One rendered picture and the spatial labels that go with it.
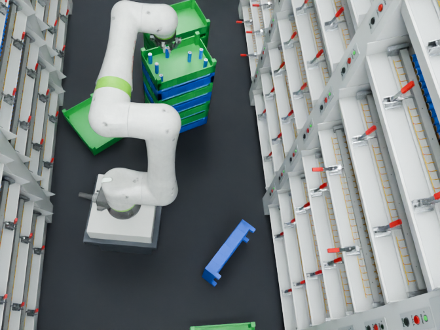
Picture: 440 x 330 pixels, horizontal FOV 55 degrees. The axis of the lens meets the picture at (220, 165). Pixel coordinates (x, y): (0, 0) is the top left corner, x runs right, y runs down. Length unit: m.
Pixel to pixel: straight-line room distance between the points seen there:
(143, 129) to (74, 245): 1.06
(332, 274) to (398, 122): 0.64
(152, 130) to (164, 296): 1.05
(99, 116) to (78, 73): 1.41
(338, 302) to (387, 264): 0.39
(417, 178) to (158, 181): 0.89
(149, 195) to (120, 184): 0.12
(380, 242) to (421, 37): 0.51
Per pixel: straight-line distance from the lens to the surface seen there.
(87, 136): 2.47
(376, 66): 1.19
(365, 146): 1.28
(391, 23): 1.14
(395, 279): 1.17
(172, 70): 2.09
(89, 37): 2.90
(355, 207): 1.38
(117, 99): 1.35
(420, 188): 1.05
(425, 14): 1.06
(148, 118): 1.31
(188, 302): 2.14
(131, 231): 1.84
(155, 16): 1.58
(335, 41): 1.48
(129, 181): 1.65
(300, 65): 1.90
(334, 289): 1.53
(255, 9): 2.66
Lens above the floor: 2.12
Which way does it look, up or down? 63 degrees down
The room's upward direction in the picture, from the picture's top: 15 degrees clockwise
